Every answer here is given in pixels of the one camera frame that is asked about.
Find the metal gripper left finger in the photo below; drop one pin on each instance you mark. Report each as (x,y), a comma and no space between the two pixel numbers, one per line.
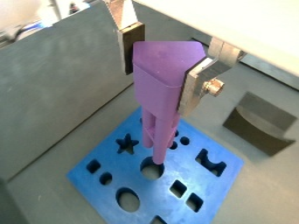
(129,30)

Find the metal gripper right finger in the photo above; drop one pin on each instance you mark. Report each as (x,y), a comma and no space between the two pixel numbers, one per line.
(200,78)

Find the purple three prong peg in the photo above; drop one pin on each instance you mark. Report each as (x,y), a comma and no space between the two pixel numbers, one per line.
(160,63)

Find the blue shape sorter board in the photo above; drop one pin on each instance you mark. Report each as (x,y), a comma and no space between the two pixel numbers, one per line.
(131,191)

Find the grey enclosure wall panel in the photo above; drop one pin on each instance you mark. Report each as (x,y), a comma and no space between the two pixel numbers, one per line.
(57,75)

